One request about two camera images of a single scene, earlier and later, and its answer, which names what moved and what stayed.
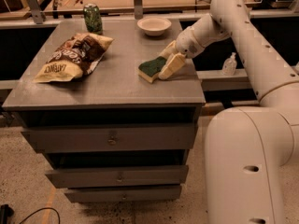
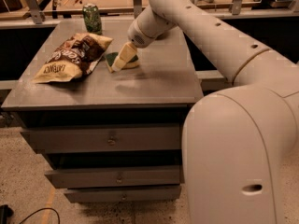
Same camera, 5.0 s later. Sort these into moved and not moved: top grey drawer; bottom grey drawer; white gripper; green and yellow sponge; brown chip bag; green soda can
Moved: green and yellow sponge; white gripper
Not moved: green soda can; bottom grey drawer; brown chip bag; top grey drawer
